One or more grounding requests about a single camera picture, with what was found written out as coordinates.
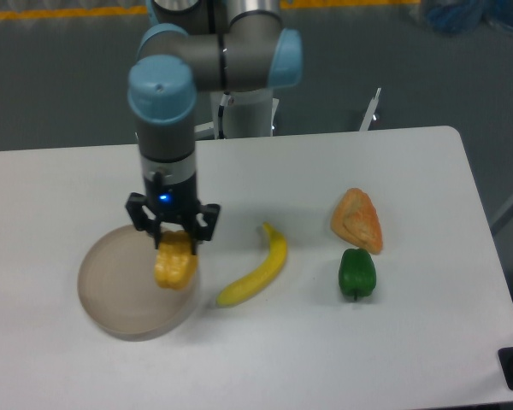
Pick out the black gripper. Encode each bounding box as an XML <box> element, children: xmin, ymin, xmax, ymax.
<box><xmin>125</xmin><ymin>153</ymin><xmax>221</xmax><ymax>255</ymax></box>

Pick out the yellow bell pepper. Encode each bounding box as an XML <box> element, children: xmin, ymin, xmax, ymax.
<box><xmin>154</xmin><ymin>231</ymin><xmax>198</xmax><ymax>290</ymax></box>

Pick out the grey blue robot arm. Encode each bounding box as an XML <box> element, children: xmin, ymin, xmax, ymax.
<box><xmin>126</xmin><ymin>1</ymin><xmax>303</xmax><ymax>248</ymax></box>

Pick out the beige round plate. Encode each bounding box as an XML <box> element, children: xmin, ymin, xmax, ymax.
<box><xmin>77</xmin><ymin>225</ymin><xmax>199</xmax><ymax>341</ymax></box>

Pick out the green bell pepper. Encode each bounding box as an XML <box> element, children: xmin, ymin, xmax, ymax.
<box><xmin>338</xmin><ymin>249</ymin><xmax>377</xmax><ymax>301</ymax></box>

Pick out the yellow banana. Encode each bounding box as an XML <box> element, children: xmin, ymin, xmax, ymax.
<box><xmin>215</xmin><ymin>222</ymin><xmax>288</xmax><ymax>308</ymax></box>

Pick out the orange croissant bread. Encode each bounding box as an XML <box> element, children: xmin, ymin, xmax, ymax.
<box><xmin>330</xmin><ymin>188</ymin><xmax>383</xmax><ymax>255</ymax></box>

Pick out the blue plastic bag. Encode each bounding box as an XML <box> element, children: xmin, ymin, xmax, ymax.
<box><xmin>419</xmin><ymin>0</ymin><xmax>513</xmax><ymax>35</ymax></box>

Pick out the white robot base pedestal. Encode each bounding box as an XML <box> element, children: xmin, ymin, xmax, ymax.
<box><xmin>134</xmin><ymin>87</ymin><xmax>280</xmax><ymax>144</ymax></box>

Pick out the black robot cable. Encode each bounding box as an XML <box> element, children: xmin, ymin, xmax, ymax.
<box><xmin>215</xmin><ymin>91</ymin><xmax>233</xmax><ymax>140</ymax></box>

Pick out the white metal frame leg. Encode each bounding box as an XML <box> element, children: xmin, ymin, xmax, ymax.
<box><xmin>358</xmin><ymin>87</ymin><xmax>381</xmax><ymax>132</ymax></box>

